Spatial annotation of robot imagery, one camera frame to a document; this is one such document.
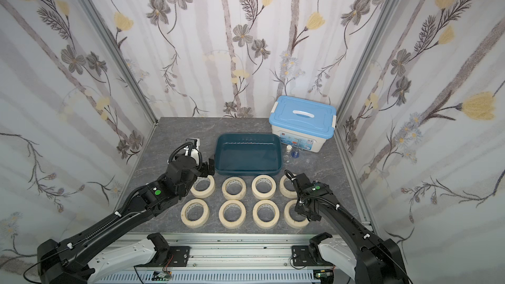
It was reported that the teal plastic storage tray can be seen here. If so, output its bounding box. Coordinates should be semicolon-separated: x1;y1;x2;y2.
214;133;283;176

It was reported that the aluminium rail frame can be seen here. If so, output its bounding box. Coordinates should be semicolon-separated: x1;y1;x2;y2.
96;231;353;283

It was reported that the glass flask with stopper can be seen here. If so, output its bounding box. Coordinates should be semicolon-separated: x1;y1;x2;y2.
283;145;293;164

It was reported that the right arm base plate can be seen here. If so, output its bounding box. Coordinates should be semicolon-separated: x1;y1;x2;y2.
291;245;332;268

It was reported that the cream tape roll seven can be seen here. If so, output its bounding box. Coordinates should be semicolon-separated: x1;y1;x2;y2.
218;200;247;230

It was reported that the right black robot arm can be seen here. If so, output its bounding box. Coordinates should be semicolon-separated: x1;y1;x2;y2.
284;170;412;283

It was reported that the small circuit board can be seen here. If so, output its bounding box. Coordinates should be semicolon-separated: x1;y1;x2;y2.
151;271;172;281

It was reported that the cream tape roll five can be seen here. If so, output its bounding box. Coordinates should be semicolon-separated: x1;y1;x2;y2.
279;175;297;199

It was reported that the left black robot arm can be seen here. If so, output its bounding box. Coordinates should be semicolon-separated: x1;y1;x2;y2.
34;140;215;283

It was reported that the cream tape roll eight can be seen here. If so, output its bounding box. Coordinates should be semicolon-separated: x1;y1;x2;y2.
284;199;309;229

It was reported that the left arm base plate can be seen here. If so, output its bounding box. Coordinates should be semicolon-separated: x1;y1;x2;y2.
145;246;191;268

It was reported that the cream tape roll four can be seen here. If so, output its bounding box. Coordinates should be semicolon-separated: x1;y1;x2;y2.
251;175;277;200

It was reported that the cream tape roll two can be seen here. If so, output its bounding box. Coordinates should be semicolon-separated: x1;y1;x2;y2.
252;200;280;230

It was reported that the cream tape roll six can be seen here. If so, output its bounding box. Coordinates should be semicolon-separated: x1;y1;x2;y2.
180;199;210;229

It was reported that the cream tape roll three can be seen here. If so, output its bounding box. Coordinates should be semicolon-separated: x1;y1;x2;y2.
222;177;247;201

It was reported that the cream tape roll one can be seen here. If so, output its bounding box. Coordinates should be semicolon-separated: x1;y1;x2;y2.
190;175;216;199

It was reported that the white box with blue lid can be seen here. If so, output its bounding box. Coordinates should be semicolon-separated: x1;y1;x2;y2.
269;95;337;153

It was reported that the glass cylinder with blue base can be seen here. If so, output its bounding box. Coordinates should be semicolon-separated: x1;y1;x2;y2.
291;147;300;159

